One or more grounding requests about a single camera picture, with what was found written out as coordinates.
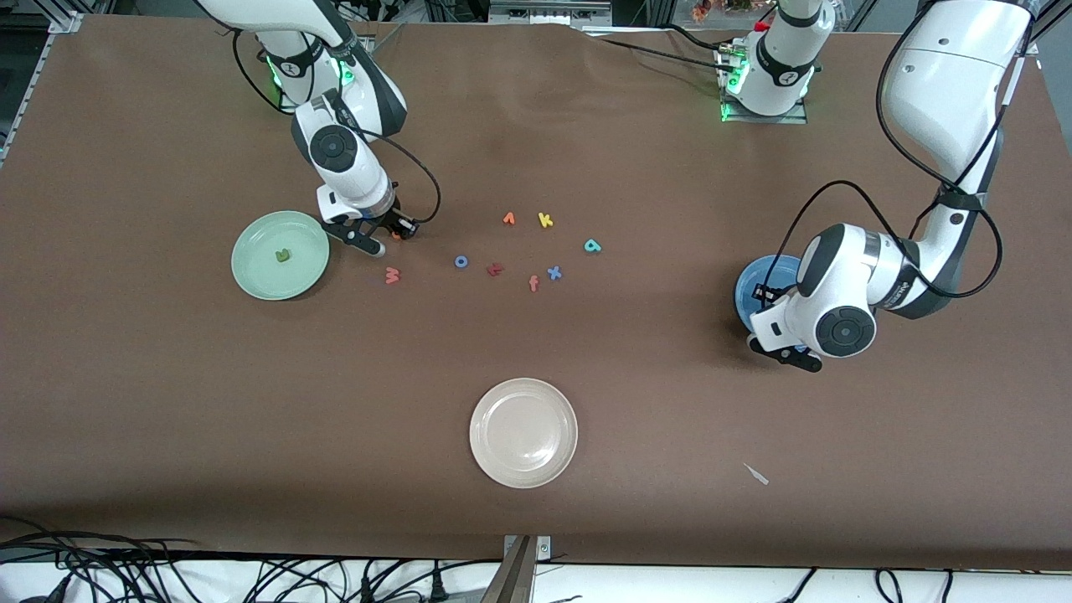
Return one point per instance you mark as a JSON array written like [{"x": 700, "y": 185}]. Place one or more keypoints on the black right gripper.
[{"x": 389, "y": 218}]

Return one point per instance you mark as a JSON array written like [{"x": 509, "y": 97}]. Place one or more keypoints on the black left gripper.
[{"x": 763, "y": 294}]

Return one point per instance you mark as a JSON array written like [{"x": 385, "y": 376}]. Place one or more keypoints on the pink foam letter w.
[{"x": 392, "y": 275}]

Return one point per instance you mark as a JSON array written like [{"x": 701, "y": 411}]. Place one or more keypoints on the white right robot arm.
[{"x": 333, "y": 149}]

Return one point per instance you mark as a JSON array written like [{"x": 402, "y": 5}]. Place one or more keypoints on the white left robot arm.
[{"x": 946, "y": 92}]

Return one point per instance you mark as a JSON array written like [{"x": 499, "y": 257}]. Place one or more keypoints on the blue plate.
[{"x": 770, "y": 272}]

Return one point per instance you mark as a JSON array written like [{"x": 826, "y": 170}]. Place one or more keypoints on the green plate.
[{"x": 297, "y": 276}]

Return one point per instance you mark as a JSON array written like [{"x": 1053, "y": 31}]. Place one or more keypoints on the brown table cover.
[{"x": 536, "y": 126}]

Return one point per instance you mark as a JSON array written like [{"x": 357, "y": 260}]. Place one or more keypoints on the small grey paper scrap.
[{"x": 756, "y": 474}]

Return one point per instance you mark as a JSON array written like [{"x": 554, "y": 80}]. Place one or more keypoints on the beige plate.
[{"x": 523, "y": 433}]

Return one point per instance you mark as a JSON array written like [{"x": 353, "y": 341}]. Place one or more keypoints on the grey power strip box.
[{"x": 544, "y": 12}]

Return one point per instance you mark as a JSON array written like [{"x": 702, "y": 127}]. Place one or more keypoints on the orange flowers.
[{"x": 702, "y": 10}]

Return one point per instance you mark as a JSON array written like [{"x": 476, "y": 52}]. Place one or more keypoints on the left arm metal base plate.
[{"x": 796, "y": 119}]

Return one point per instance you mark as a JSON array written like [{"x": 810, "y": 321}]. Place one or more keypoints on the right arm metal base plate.
[{"x": 363, "y": 50}]

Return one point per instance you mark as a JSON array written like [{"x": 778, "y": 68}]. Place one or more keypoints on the aluminium profile post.
[{"x": 512, "y": 578}]

